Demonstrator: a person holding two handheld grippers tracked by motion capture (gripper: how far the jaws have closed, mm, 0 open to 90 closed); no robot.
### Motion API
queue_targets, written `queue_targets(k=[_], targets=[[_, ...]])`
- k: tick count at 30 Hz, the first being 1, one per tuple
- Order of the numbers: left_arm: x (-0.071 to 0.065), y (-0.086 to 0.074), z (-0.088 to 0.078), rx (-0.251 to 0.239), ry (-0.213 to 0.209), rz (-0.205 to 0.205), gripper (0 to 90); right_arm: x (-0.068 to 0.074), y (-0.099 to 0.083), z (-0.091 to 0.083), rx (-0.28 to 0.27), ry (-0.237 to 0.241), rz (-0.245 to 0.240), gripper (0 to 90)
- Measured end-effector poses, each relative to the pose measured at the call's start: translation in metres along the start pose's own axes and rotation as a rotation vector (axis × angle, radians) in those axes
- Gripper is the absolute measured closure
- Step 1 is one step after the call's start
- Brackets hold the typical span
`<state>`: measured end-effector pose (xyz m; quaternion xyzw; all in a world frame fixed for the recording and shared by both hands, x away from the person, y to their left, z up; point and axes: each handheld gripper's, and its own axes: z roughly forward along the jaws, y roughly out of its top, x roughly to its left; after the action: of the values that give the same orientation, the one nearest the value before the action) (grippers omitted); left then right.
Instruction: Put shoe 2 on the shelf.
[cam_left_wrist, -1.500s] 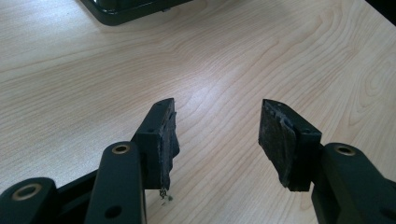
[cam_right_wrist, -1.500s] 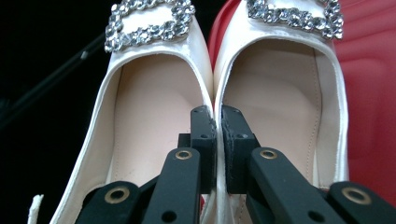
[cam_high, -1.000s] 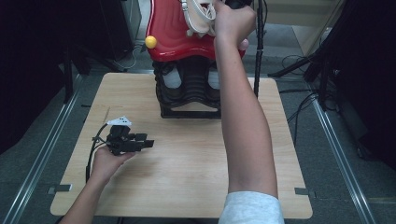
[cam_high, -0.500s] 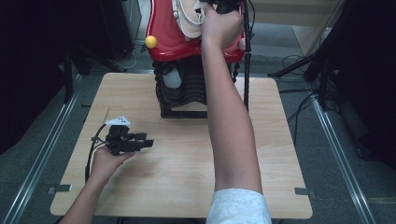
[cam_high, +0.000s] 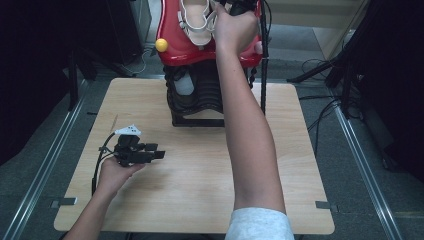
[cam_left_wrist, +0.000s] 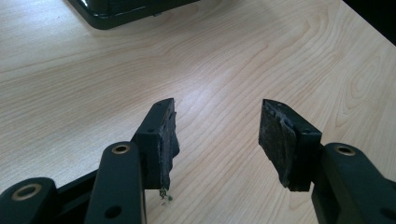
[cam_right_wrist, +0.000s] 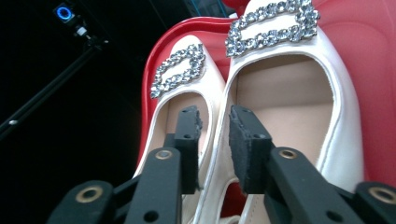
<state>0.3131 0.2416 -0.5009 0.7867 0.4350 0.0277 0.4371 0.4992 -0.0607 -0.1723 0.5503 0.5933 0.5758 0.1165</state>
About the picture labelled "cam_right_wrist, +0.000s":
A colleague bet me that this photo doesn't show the white heeled shoe with buckle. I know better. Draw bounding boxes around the white heeled shoe with buckle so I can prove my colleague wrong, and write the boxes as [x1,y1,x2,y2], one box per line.
[192,0,366,224]
[133,34,227,224]

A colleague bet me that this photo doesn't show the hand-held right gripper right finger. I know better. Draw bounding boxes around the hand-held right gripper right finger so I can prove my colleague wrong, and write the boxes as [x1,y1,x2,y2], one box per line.
[228,105,276,195]

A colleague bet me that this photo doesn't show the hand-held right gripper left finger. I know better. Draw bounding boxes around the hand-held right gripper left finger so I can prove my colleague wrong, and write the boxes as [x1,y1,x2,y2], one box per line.
[172,105,204,196]

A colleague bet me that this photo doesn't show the camera with blue ring light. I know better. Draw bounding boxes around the camera with blue ring light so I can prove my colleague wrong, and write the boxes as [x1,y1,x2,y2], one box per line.
[51,1,90,38]

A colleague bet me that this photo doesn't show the red and black shoe rack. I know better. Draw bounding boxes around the red and black shoe rack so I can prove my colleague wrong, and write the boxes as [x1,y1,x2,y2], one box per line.
[136,0,396,224]

